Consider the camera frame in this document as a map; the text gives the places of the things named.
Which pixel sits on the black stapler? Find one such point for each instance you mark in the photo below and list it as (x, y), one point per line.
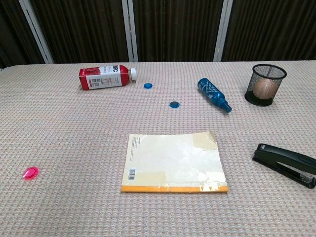
(291, 160)

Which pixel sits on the worn yellow-spined book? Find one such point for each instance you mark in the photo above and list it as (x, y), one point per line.
(172, 163)

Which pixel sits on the blue magnet with dark centre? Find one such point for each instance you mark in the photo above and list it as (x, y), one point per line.
(174, 104)

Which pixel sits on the blue round magnet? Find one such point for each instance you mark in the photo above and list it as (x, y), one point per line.
(147, 85)

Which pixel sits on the blue spray bottle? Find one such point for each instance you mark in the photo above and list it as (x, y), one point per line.
(212, 92)

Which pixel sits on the red juice bottle white cap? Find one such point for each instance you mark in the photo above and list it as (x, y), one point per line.
(106, 77)

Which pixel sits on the black mesh pen cup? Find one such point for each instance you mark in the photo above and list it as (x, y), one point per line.
(254, 98)

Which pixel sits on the tan ball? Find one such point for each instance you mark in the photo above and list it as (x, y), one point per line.
(264, 88)

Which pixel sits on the pink round magnet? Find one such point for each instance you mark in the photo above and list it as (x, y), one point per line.
(30, 172)

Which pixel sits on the grey partition post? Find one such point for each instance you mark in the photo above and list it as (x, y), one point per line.
(131, 30)
(37, 30)
(222, 30)

